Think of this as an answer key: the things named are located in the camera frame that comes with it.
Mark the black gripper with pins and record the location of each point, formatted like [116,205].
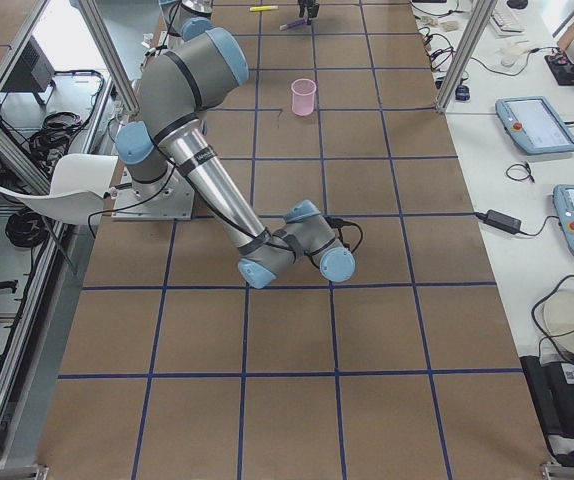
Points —
[309,7]

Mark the purple pen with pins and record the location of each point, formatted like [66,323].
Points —
[292,24]

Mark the pink mesh cup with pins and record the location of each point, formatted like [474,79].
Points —
[303,96]

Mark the yellow pen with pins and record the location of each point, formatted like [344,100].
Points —
[263,8]

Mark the blue teach pendant far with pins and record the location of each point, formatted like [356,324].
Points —
[534,125]

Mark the black power adapter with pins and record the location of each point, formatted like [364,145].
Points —
[500,221]

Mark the aluminium frame post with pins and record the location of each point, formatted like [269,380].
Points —
[472,33]

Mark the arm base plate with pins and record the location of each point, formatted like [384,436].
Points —
[156,192]

